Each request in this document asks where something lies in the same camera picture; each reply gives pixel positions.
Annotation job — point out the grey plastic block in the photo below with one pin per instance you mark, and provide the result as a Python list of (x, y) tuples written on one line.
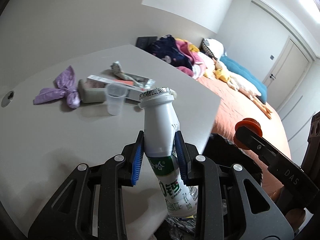
[(91, 95)]

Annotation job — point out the white plastic drink bottle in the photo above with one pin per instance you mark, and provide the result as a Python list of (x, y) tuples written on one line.
[(160, 120)]

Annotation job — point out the person's right hand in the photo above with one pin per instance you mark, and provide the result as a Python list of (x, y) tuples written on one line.
[(296, 216)]

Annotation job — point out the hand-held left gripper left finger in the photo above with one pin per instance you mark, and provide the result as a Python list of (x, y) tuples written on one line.
[(137, 162)]

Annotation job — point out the crumpled silver snack wrapper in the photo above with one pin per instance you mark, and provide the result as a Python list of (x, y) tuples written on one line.
[(118, 69)]

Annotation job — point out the purple knotted plastic bag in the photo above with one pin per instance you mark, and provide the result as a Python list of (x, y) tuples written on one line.
[(65, 80)]

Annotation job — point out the orange carton box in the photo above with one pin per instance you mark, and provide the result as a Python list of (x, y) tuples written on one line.
[(131, 91)]

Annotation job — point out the white goose plush toy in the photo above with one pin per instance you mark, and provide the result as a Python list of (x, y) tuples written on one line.
[(243, 85)]

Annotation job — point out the pile of clothes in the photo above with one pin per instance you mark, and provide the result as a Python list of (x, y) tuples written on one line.
[(170, 52)]

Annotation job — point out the white room door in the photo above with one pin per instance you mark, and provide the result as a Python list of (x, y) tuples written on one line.
[(287, 67)]

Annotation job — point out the yellow plush cloth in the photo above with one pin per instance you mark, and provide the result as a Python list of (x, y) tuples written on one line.
[(194, 48)]

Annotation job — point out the yellow duck plush toy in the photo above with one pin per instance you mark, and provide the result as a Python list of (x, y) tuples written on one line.
[(221, 74)]

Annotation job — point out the dark wall socket panel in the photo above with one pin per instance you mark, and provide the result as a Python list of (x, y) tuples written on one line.
[(143, 42)]

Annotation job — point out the clear plastic cup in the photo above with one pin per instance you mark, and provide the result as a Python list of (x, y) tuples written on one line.
[(113, 105)]

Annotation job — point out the checkered pillow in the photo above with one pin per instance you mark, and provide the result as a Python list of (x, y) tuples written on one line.
[(212, 46)]

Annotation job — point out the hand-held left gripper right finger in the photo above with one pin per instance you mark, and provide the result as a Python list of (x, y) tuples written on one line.
[(180, 162)]

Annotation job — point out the pink fleece blanket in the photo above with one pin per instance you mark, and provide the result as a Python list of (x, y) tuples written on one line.
[(185, 46)]

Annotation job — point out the bed with orange sheet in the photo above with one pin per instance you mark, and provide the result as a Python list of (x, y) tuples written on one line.
[(237, 112)]

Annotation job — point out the teal pillow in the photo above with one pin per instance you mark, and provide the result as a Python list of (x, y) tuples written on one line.
[(240, 67)]

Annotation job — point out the crumpled plastic wrappers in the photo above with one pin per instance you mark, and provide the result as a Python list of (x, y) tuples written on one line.
[(181, 227)]

